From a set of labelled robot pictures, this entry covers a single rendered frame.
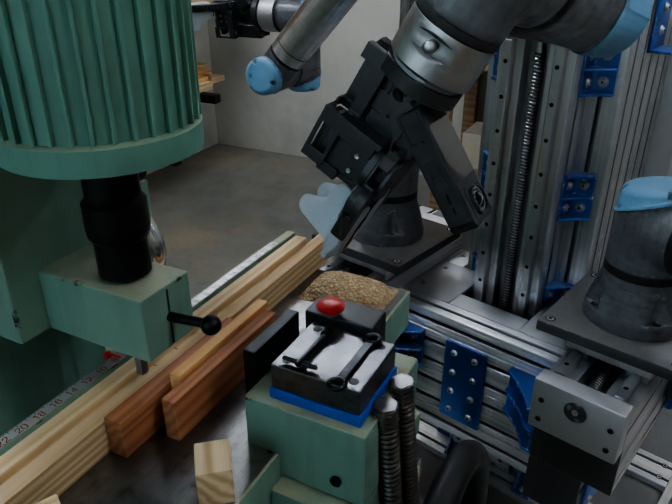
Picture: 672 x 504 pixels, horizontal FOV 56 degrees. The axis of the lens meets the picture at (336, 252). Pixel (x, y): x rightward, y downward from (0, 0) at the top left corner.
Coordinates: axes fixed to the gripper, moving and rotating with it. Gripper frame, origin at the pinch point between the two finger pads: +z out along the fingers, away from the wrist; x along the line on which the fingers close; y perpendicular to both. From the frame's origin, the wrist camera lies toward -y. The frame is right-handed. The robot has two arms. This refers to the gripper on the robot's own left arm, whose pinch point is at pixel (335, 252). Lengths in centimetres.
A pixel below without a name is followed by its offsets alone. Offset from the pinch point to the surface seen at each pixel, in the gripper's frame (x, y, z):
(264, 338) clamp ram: 4.8, 0.3, 10.9
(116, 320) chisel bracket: 14.4, 11.5, 12.4
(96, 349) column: 1.7, 19.7, 37.2
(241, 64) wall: -312, 180, 157
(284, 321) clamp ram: 1.1, 0.2, 10.8
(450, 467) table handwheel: 8.9, -20.6, 3.5
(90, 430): 19.1, 7.0, 21.4
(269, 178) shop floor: -267, 108, 183
